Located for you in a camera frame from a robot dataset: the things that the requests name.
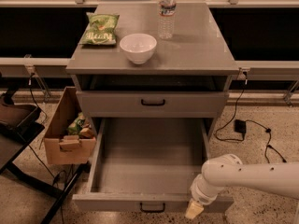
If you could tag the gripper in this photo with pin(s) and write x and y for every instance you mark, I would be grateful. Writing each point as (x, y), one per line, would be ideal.
(198, 195)

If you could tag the grey drawer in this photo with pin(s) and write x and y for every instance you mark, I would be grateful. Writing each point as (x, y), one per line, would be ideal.
(144, 165)
(152, 104)

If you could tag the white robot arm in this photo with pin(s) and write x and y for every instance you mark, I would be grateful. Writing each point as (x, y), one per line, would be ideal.
(229, 171)

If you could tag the grey drawer cabinet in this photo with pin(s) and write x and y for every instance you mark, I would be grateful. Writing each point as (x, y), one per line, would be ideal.
(196, 58)

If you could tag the grey top drawer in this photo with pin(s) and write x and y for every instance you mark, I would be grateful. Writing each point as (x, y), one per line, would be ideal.
(152, 104)

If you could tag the black power adapter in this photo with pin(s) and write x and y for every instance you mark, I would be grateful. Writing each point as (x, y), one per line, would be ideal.
(240, 126)

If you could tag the green snack bag in box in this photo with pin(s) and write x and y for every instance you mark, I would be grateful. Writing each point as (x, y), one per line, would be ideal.
(77, 125)

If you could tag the brown cardboard box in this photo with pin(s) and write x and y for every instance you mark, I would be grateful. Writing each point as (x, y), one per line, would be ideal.
(62, 148)

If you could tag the white ceramic bowl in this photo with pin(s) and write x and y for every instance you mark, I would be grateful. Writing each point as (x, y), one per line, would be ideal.
(138, 48)

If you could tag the green chip bag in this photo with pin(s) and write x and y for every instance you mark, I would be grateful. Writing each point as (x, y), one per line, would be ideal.
(100, 30)

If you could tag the clear plastic water bottle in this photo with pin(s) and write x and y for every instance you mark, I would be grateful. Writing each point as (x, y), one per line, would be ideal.
(166, 21)

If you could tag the black cart frame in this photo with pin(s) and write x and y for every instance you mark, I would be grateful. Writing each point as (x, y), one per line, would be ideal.
(10, 149)

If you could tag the grey wall rail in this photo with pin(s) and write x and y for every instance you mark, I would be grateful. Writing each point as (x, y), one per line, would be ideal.
(55, 67)

